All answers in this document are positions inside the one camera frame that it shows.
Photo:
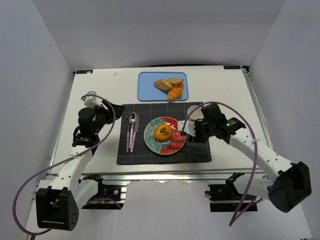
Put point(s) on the blue left corner label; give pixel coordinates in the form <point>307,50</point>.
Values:
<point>84,71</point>

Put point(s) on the pink handled spoon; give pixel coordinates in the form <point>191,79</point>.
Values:
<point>132,130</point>

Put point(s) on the blue corner label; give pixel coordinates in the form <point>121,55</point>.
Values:
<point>231,67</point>
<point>84,71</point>

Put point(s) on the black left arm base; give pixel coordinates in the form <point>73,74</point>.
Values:
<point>100,192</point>

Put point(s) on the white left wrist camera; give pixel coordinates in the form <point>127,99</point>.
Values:
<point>91,100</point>

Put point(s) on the golden croissant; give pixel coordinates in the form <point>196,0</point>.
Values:
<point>175,93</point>

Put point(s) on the baguette bread slice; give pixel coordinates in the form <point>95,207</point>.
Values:
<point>163,85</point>

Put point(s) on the brown toast slice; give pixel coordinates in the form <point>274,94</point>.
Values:
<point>175,82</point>

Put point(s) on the pink handled fork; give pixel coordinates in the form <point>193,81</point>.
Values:
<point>128,134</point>

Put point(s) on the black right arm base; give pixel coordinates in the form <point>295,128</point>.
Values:
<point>221,198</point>

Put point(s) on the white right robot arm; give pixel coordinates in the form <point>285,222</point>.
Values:
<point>275,178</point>

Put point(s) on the pink handled knife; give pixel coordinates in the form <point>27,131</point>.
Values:
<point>136,126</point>

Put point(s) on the aluminium table frame rail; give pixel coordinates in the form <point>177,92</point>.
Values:
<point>161,177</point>

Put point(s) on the blue right corner label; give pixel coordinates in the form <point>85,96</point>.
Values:
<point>231,67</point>

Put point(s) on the metal tongs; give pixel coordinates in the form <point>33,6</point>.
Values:
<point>175,137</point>

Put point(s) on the dark grid placemat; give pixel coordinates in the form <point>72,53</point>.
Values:
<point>190,153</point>

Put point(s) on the orange glazed donut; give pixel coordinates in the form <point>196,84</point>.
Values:
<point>162,132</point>

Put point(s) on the white ceramic mug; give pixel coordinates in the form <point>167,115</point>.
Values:
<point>194,113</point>

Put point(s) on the teal and red plate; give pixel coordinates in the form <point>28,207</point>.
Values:
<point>158,147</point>

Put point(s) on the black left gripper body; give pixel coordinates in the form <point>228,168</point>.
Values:
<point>110,113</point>

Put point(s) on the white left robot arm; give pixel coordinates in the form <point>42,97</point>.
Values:
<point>58,205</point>

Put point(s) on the blue plastic tray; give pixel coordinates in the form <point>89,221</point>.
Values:
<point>147,92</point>

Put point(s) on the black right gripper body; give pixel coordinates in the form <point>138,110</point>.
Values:
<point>198,128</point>

